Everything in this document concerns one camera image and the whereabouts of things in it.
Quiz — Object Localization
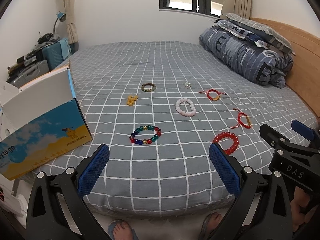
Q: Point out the grey checked bed sheet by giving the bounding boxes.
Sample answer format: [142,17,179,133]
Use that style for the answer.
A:
[40,41,317,217]

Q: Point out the person's foot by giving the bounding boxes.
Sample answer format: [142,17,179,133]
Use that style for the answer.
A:
[107,219,138,240]
[198,212,223,240]

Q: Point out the folded blue patterned duvet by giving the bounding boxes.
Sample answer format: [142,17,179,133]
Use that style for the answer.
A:
[199,25,293,88]

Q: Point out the multicolour bead bracelet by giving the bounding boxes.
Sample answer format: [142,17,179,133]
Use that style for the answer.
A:
[129,125,162,145]

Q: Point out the white pearl earrings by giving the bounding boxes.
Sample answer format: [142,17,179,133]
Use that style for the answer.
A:
[184,82,191,89]

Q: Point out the blue desk lamp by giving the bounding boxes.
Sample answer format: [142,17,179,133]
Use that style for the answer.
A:
[53,11,66,34]

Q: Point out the brown wooden bead bracelet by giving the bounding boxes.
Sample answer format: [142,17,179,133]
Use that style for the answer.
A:
[141,82,157,93]

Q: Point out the red string bracelet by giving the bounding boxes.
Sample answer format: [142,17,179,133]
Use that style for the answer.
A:
[198,88,227,102]
[230,108,253,131]

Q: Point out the grey suitcase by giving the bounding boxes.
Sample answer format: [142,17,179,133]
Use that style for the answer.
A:
[7,60,49,88]

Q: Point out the person's right hand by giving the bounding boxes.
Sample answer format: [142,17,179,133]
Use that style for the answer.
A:
[290,187,318,232]

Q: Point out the pink white bead bracelet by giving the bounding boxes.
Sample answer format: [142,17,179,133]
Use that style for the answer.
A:
[175,97,197,118]

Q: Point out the teal suitcase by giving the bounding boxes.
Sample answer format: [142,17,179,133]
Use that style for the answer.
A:
[41,38,72,71]

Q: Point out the red bead bracelet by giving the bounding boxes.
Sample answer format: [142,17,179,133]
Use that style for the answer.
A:
[213,131,240,156]

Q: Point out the person's left foot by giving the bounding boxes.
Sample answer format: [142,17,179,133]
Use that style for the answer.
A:
[107,219,138,240]

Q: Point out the grey patterned pillow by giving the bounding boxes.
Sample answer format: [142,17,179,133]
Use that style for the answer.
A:
[215,13,295,55]

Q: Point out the person's right foot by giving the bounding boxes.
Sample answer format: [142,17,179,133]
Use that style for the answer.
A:
[198,212,223,240]

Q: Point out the yellow amber bead bracelet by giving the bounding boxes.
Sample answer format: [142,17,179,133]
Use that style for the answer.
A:
[126,94,139,106]

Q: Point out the blue yellow cardboard box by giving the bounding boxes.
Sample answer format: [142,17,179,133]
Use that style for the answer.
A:
[1,65,92,180]

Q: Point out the beige left curtain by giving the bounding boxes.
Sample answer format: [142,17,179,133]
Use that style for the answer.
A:
[58,0,79,54]

